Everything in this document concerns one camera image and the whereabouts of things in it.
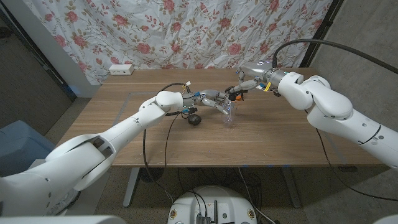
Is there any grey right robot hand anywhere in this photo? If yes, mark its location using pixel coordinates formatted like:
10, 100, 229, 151
229, 61, 277, 94

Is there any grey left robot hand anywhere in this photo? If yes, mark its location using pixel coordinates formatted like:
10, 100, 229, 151
182, 89, 234, 116

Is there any clear spray bottle black top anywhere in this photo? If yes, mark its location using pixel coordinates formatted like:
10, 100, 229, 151
220, 86, 243, 129

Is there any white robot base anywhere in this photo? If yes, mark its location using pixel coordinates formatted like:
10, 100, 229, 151
167, 185, 258, 224

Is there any floral backdrop cloth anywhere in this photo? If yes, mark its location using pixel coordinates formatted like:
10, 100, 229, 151
22, 0, 333, 85

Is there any white power strip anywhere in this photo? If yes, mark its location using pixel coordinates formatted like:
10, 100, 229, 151
108, 63, 135, 76

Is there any white table leg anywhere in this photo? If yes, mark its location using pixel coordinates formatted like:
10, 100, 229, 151
123, 167, 141, 208

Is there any grey table leg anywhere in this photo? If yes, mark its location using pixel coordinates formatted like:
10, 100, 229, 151
281, 167, 302, 208

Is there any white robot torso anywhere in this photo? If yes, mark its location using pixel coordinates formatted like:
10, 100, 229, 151
0, 214, 398, 224

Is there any blue plastic bin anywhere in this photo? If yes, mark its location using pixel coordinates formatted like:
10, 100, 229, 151
0, 120, 57, 178

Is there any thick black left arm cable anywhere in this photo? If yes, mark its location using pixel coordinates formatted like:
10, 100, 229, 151
142, 82, 190, 203

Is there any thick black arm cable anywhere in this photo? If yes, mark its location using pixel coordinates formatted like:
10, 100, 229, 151
272, 39, 398, 75
142, 82, 190, 203

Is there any thin black left wrist cable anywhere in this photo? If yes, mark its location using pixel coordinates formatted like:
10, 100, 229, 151
163, 113, 183, 203

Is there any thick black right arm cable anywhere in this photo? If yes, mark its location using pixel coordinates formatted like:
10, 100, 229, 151
272, 39, 398, 75

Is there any black backdrop frame pole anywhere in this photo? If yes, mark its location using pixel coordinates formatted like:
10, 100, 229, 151
0, 9, 77, 102
299, 0, 345, 68

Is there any white floor cable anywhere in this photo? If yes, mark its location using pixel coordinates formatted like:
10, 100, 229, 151
238, 167, 276, 224

